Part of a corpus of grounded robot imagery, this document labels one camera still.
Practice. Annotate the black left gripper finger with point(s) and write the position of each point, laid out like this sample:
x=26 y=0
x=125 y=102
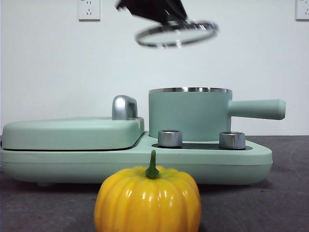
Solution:
x=178 y=8
x=144 y=8

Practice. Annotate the glass lid with green knob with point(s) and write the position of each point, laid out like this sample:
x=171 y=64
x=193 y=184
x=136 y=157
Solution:
x=173 y=36

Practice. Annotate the yellow pumpkin with green stem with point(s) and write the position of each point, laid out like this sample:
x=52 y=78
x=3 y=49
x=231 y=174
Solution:
x=147 y=203

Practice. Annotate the silver control knob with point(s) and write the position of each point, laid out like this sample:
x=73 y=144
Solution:
x=231 y=140
x=170 y=139

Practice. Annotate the mint green griddle cover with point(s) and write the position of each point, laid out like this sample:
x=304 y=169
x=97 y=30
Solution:
x=67 y=134

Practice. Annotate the mint green breakfast machine base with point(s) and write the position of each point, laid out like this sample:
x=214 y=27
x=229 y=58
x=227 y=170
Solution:
x=72 y=166

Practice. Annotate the white wall socket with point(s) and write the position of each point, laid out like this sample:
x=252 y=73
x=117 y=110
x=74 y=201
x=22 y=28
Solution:
x=88 y=10
x=303 y=9

